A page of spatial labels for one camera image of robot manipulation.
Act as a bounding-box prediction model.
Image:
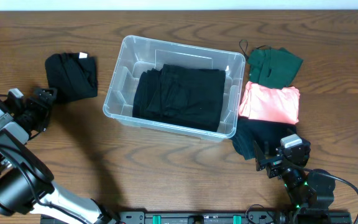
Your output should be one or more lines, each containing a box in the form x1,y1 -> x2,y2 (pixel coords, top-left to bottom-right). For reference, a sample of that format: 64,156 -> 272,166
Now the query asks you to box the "black folded garment right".
231,117 -> 296,160

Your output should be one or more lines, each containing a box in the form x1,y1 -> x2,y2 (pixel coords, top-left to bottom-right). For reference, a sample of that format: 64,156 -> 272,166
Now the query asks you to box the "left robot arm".
0,88 -> 120,223

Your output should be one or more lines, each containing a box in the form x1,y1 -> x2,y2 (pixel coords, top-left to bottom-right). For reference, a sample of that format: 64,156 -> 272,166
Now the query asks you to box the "dark green garment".
239,40 -> 303,90

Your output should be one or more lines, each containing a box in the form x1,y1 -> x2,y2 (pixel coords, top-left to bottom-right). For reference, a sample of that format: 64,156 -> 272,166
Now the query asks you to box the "pink folded garment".
239,82 -> 300,124

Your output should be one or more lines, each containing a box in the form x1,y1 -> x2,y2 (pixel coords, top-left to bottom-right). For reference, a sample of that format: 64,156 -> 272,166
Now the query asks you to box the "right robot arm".
253,134 -> 336,223

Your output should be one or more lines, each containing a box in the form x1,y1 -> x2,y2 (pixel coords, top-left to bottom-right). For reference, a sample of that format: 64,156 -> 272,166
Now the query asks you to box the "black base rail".
40,211 -> 353,224

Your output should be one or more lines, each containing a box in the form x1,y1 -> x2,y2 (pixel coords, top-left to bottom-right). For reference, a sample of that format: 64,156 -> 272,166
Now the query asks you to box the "large black garment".
132,64 -> 226,132

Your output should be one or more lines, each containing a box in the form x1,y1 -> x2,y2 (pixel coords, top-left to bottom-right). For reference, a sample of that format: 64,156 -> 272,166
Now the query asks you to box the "clear plastic storage bin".
103,35 -> 246,142

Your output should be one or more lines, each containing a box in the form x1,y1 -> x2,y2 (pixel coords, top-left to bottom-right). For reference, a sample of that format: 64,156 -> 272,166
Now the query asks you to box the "small black garment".
45,52 -> 98,104

